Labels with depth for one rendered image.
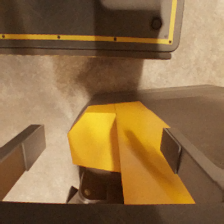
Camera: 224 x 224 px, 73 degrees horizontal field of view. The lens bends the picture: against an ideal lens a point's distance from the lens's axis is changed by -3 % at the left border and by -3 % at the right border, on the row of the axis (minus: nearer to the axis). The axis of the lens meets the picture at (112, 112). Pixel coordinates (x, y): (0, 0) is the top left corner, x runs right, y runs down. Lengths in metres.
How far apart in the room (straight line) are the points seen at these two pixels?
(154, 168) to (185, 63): 0.73
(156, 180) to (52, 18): 0.47
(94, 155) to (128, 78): 0.44
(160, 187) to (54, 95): 0.74
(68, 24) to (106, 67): 0.36
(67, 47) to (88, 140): 0.29
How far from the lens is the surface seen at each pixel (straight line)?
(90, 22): 0.50
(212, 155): 0.26
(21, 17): 0.55
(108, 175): 0.66
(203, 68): 0.94
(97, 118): 0.47
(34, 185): 1.18
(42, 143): 0.17
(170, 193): 0.19
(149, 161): 0.23
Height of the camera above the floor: 0.80
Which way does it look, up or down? 73 degrees down
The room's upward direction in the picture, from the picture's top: 176 degrees clockwise
